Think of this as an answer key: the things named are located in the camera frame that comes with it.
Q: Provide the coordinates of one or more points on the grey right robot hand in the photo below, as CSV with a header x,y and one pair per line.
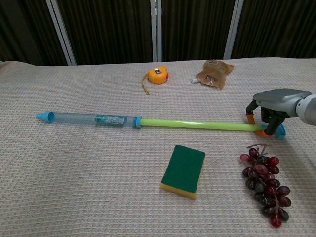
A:
x,y
279,98

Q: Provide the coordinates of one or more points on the green tube stick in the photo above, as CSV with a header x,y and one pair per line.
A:
x,y
172,122

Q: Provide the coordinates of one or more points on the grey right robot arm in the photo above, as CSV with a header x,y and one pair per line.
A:
x,y
308,108

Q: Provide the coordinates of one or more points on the brown spouted refill pouch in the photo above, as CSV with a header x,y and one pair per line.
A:
x,y
212,74

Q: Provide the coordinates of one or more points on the dark red grape bunch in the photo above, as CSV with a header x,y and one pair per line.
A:
x,y
269,187

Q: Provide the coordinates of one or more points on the green yellow sponge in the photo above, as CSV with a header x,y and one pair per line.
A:
x,y
182,170

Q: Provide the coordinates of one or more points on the orange tape measure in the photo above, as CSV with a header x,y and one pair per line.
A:
x,y
158,75

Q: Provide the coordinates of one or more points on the beige woven tablecloth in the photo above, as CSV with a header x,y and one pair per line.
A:
x,y
86,172

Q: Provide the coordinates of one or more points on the white screen frame post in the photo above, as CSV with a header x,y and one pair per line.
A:
x,y
231,29
156,30
61,32

